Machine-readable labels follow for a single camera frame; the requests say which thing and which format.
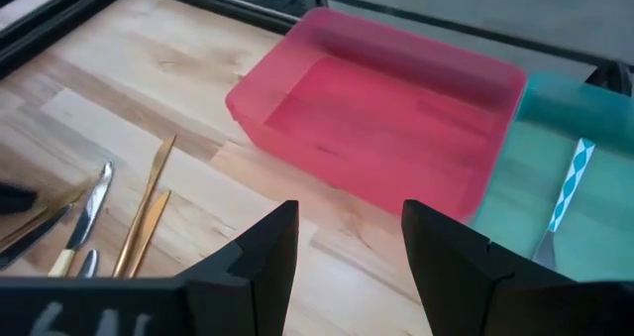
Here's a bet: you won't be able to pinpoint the cream-handled knife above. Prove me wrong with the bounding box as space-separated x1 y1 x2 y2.
48 160 116 279

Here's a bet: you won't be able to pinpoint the wooden chopstick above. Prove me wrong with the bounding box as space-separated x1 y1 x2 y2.
126 189 173 280

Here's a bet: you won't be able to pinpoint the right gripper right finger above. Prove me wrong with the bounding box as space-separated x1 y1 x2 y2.
400 199 634 336

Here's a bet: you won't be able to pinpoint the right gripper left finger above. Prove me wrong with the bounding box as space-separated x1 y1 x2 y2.
0 199 301 336

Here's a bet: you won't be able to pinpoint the red plastic tray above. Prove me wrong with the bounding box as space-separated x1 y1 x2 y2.
225 7 527 223

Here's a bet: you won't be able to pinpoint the wooden chopsticks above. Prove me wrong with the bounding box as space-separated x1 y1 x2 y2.
0 176 98 254

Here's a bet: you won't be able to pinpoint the teal plastic tray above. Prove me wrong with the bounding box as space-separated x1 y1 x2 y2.
470 70 634 283

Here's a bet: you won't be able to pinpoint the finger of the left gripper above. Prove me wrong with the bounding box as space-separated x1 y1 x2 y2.
0 181 40 216

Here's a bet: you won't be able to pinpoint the gold cutlery piece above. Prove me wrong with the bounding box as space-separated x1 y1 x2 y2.
112 135 178 280

